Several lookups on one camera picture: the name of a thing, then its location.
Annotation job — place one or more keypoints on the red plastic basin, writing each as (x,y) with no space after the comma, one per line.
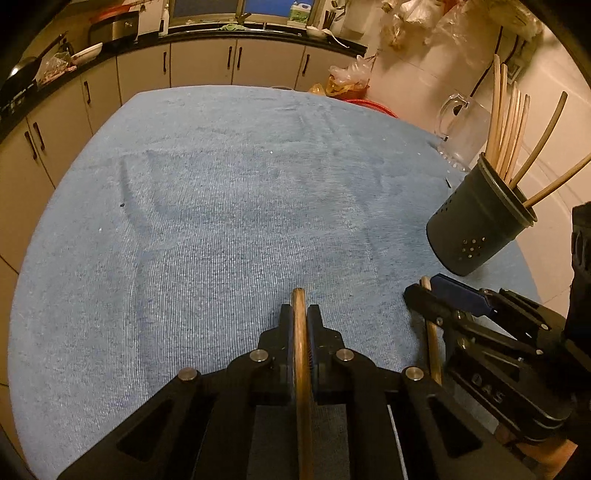
(375,106)

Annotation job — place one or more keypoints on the lower kitchen cabinets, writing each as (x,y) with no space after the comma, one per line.
(138,83)

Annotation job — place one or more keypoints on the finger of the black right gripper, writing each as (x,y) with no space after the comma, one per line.
(480,330)
(508,309)

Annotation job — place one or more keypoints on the blue towel table cover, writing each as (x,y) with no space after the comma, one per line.
(405,182)

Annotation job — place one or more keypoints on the chopstick in holder far left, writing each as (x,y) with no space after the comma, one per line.
(495,110)

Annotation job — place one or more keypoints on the steel toaster box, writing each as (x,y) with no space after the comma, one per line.
(116,28)

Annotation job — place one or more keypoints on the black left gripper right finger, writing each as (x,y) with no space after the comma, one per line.
(327,385)

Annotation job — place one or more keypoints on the black perforated utensil holder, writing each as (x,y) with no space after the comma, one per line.
(481,217)

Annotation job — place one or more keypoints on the dark window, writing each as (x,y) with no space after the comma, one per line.
(184,12)

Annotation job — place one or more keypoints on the person's right hand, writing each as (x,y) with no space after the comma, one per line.
(551,455)

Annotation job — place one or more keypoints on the chopstick in holder far right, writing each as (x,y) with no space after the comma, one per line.
(556,184)

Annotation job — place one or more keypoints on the clear glass mug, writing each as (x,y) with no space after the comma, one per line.
(463,125)

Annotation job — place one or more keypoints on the green dish cloth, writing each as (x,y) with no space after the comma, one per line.
(233,27)

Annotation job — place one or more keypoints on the green detergent jug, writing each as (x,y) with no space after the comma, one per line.
(300,12)

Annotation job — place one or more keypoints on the yellow plastic bag on floor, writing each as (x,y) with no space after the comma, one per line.
(351,82)

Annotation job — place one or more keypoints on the wooden chopstick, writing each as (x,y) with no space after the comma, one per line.
(302,386)
(435,364)

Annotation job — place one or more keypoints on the white bowl on counter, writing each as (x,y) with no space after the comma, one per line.
(86,55)

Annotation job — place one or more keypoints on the black wok with lid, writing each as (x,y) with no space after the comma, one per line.
(23,73)

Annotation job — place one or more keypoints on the white ladle on counter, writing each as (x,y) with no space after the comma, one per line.
(322,34)

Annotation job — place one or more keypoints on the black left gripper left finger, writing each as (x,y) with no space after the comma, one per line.
(277,380)

